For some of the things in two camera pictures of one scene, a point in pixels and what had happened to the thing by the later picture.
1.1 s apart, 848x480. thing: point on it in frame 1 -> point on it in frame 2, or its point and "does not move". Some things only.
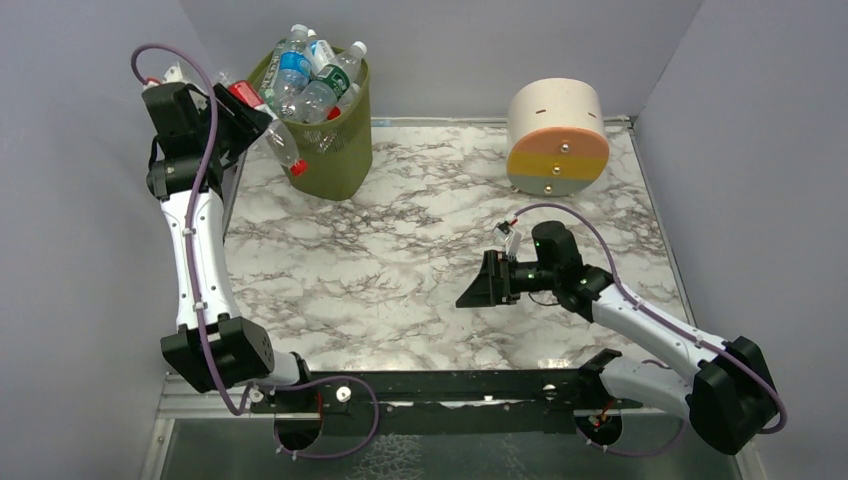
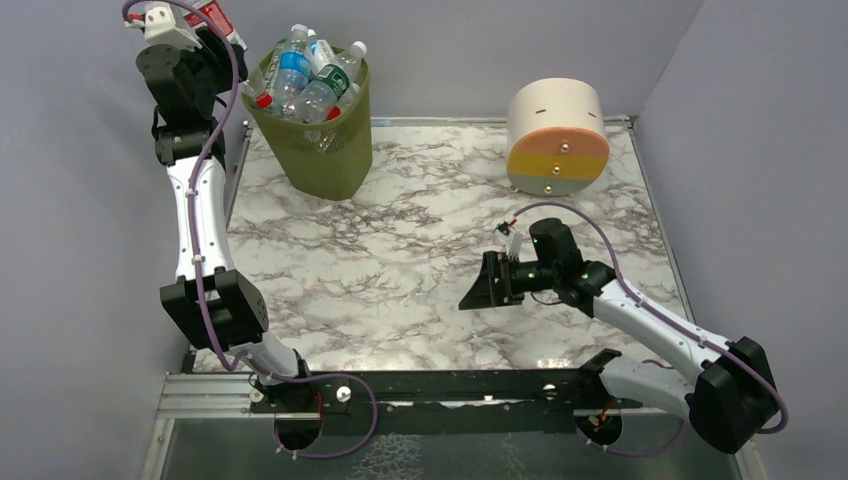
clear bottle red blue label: (277, 137) -> (215, 16)
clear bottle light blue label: (318, 52) does not move
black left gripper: (237, 121) -> (221, 51)
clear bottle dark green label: (318, 99) does not move
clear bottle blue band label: (294, 69) does not move
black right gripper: (495, 278) does not move
